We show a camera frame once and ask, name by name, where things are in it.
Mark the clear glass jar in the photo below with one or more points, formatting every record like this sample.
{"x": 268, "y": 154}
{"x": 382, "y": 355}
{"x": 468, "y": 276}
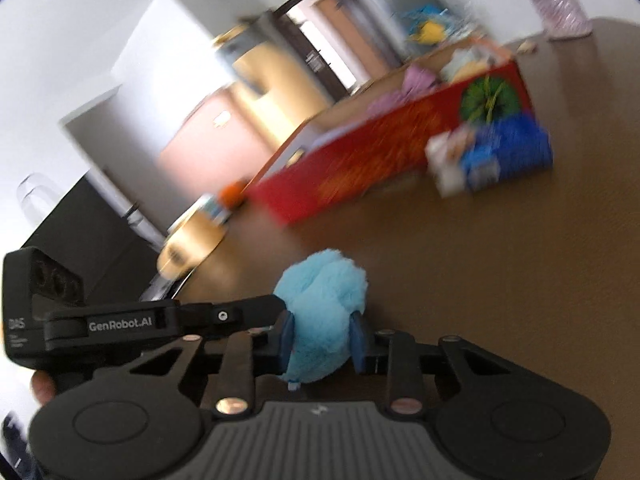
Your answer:
{"x": 35, "y": 197}

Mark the black cabinet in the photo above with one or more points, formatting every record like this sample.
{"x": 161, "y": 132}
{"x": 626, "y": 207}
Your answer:
{"x": 90, "y": 230}

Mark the purple satin pouch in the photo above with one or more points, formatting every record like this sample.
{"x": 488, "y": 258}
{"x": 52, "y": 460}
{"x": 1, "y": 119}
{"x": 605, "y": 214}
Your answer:
{"x": 384, "y": 105}

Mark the small beige object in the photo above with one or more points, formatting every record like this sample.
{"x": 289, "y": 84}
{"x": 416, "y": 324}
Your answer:
{"x": 526, "y": 47}

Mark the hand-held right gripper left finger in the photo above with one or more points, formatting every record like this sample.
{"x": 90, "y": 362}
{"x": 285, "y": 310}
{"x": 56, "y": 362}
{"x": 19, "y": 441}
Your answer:
{"x": 287, "y": 342}

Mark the yellow mug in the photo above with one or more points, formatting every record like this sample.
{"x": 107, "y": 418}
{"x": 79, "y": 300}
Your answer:
{"x": 190, "y": 245}

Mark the pink ribbed suitcase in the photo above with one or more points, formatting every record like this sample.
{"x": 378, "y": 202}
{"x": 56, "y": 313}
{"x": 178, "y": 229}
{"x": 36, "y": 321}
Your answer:
{"x": 215, "y": 150}

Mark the blue and yellow toy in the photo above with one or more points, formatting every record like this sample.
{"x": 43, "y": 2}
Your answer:
{"x": 430, "y": 30}

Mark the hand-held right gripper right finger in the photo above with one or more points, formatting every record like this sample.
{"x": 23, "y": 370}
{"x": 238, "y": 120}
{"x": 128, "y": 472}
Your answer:
{"x": 358, "y": 342}

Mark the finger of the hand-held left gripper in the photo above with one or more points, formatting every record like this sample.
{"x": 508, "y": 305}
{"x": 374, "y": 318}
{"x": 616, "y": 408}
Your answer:
{"x": 235, "y": 314}

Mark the purple ribbed towel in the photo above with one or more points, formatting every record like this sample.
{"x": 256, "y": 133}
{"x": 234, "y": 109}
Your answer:
{"x": 419, "y": 82}

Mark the person's left hand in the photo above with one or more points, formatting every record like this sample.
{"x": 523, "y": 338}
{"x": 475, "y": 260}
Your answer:
{"x": 42, "y": 389}

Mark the bright blue fluffy ball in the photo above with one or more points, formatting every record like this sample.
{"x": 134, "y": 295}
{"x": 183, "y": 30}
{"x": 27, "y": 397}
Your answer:
{"x": 320, "y": 300}

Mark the blue and white packet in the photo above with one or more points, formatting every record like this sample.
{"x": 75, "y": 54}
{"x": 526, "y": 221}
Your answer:
{"x": 500, "y": 150}

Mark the red cardboard box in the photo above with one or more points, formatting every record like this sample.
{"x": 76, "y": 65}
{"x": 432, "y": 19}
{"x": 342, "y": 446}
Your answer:
{"x": 380, "y": 160}

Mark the dark wooden door frame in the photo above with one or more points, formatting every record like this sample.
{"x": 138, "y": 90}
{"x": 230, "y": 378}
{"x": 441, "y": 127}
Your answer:
{"x": 320, "y": 55}

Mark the orange fruit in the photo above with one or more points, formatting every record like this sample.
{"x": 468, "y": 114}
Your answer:
{"x": 233, "y": 196}

